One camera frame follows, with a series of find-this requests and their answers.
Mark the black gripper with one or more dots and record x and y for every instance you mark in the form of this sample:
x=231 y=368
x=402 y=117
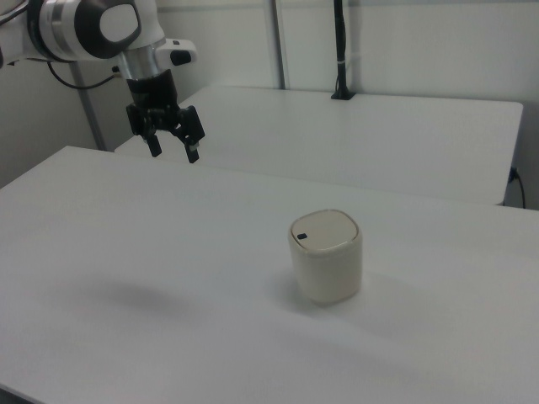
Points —
x=152 y=92

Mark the cream trash bin lid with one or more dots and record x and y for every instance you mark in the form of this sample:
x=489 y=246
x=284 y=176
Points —
x=326 y=229

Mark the small cream trash bin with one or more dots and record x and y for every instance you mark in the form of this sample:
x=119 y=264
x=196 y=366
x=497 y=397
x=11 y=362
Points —
x=330 y=273

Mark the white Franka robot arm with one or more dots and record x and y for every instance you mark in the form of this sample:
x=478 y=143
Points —
x=63 y=25

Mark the white side table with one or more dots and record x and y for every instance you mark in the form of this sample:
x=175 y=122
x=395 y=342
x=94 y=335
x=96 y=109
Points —
x=358 y=139

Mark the grey wall frame post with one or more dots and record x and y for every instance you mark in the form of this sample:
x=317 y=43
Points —
x=278 y=42
x=88 y=109

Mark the black camera pole with clamp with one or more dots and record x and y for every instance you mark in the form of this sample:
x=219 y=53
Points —
x=342 y=42

